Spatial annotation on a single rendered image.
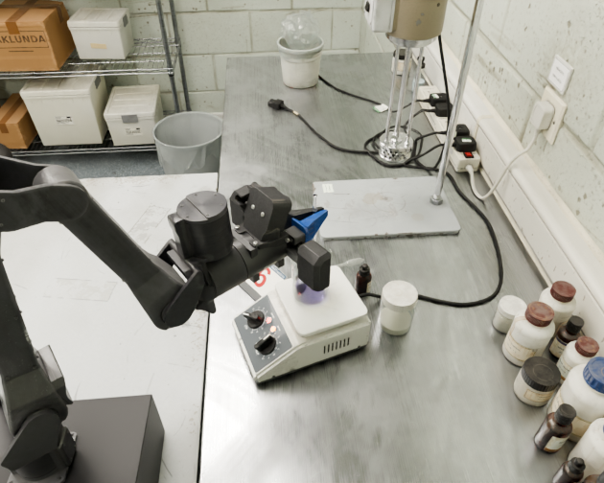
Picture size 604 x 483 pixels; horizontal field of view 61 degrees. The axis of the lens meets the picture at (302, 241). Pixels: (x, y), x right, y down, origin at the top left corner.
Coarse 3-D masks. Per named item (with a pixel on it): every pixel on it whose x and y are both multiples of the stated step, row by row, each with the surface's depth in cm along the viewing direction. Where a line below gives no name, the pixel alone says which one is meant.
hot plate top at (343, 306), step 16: (336, 272) 88; (288, 288) 85; (336, 288) 85; (352, 288) 85; (288, 304) 83; (336, 304) 83; (352, 304) 83; (304, 320) 80; (320, 320) 80; (336, 320) 80; (352, 320) 81; (304, 336) 79
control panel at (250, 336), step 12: (264, 300) 87; (264, 312) 85; (240, 324) 86; (264, 324) 84; (276, 324) 83; (252, 336) 84; (276, 336) 82; (288, 336) 81; (252, 348) 83; (276, 348) 80; (288, 348) 79; (252, 360) 81; (264, 360) 80
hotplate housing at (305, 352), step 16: (272, 304) 86; (288, 320) 83; (368, 320) 83; (240, 336) 86; (320, 336) 80; (336, 336) 81; (352, 336) 83; (368, 336) 86; (288, 352) 79; (304, 352) 80; (320, 352) 82; (336, 352) 84; (272, 368) 80; (288, 368) 81
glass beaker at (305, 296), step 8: (328, 248) 81; (296, 264) 82; (296, 272) 78; (296, 280) 79; (296, 288) 80; (304, 288) 79; (328, 288) 82; (296, 296) 82; (304, 296) 80; (312, 296) 80; (320, 296) 81; (304, 304) 82; (312, 304) 81; (320, 304) 82
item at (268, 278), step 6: (264, 270) 97; (270, 270) 96; (264, 276) 96; (270, 276) 95; (276, 276) 95; (252, 282) 97; (258, 282) 96; (264, 282) 96; (270, 282) 95; (276, 282) 94; (258, 288) 96; (264, 288) 95; (270, 288) 95
